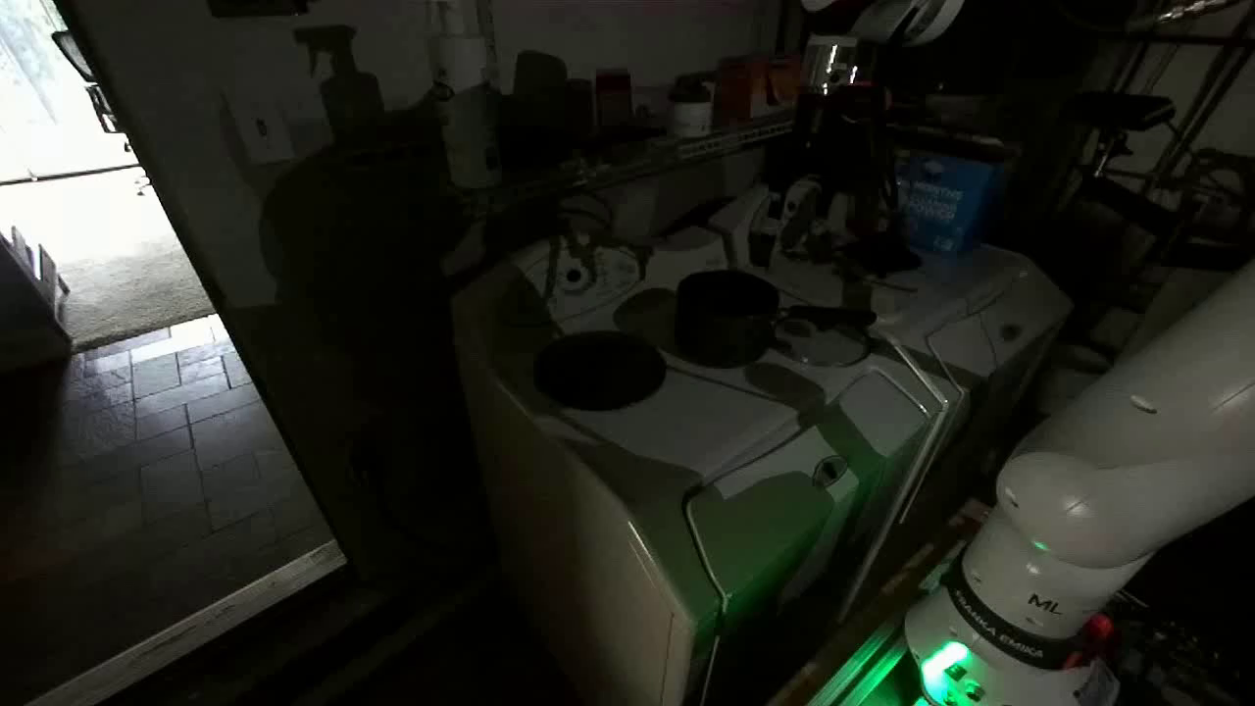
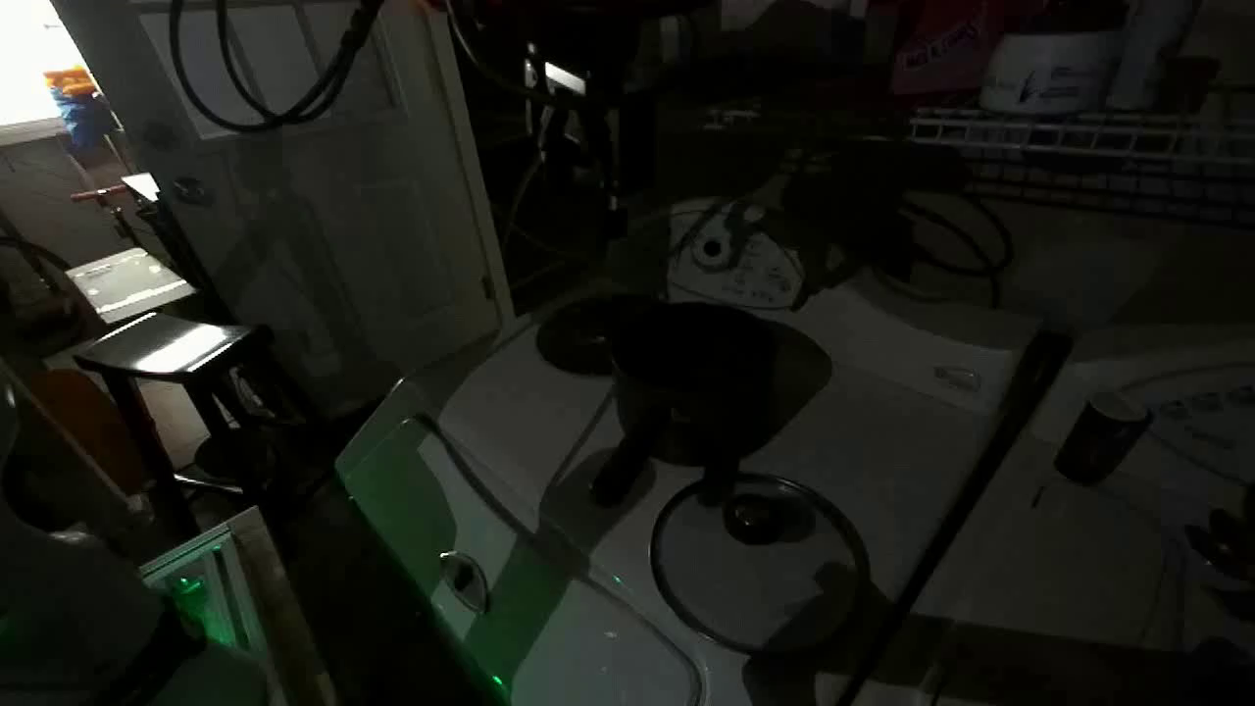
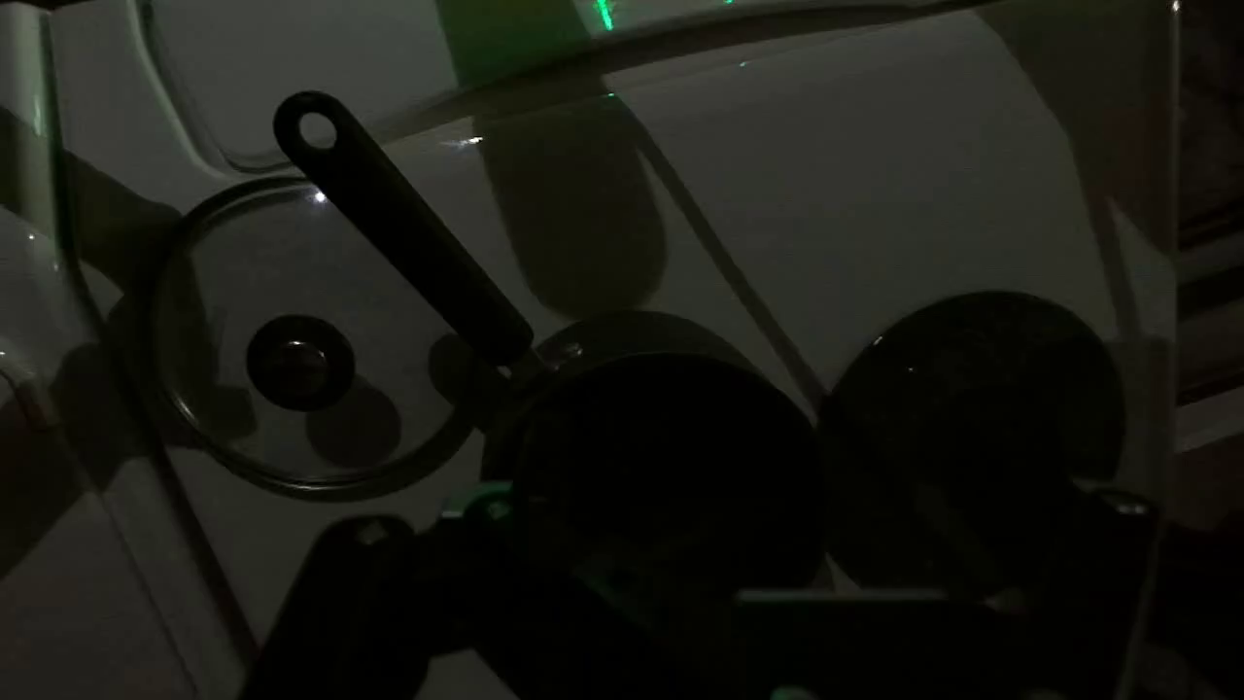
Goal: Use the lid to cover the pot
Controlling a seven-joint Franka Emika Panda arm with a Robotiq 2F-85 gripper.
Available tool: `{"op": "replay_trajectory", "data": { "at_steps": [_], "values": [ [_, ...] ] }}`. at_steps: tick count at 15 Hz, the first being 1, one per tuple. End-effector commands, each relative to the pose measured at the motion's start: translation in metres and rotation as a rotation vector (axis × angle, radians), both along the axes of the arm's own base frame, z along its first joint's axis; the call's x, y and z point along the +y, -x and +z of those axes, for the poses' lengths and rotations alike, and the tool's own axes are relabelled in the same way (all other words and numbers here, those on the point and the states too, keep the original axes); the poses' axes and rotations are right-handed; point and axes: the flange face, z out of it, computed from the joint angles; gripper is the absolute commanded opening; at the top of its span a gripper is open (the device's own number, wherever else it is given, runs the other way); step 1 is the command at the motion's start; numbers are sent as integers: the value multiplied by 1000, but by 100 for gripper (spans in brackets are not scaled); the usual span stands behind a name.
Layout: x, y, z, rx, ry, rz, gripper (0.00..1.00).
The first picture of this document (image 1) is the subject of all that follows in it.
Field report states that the white light switch plate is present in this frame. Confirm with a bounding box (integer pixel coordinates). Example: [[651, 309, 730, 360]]
[[230, 98, 293, 164]]

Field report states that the dark spray bottle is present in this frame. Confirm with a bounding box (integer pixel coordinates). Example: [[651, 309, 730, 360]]
[[293, 25, 383, 143]]

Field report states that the white washing machine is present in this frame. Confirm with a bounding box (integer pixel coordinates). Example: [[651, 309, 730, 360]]
[[710, 181, 1076, 437], [451, 239, 964, 706]]

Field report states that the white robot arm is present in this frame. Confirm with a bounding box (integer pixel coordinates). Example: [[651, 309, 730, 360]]
[[904, 267, 1255, 706]]

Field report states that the black round dish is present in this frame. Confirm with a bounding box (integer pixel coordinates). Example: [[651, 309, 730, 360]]
[[535, 328, 667, 412]]

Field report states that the blue box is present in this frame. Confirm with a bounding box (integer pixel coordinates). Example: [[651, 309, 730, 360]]
[[900, 152, 1006, 255]]

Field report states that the white cup on shelf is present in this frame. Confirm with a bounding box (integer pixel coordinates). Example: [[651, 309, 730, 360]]
[[672, 96, 713, 138]]

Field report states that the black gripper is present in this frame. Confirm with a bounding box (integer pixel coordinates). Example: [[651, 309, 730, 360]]
[[798, 83, 896, 225]]

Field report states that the white tall bottle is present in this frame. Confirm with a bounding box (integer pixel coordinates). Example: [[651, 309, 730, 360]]
[[430, 0, 497, 187]]

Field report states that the black cooking pot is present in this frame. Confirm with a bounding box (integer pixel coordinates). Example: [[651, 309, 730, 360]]
[[676, 270, 872, 369]]

